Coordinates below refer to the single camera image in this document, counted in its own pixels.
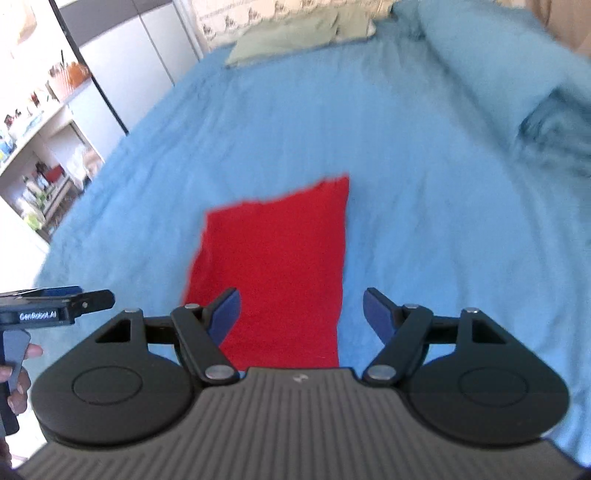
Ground red cloth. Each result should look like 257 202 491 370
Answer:
182 174 350 370

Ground beige curtain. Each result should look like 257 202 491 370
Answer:
526 0 591 54

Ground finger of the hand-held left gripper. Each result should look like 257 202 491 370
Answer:
68 289 116 320

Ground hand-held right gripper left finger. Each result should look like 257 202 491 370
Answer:
95 288 242 384

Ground white patterned cloth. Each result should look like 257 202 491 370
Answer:
188 0 400 49

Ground grey wardrobe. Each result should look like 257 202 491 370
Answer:
58 0 205 136

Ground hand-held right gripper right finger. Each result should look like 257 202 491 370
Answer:
363 287 507 385

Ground white cluttered shelf unit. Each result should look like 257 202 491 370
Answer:
0 44 108 243

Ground person's left hand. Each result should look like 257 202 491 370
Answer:
0 343 44 416

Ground light green cloth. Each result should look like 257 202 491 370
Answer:
225 8 378 68

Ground blue bed sheet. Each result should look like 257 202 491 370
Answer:
34 16 591 467

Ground black pole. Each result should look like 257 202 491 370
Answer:
48 0 130 136

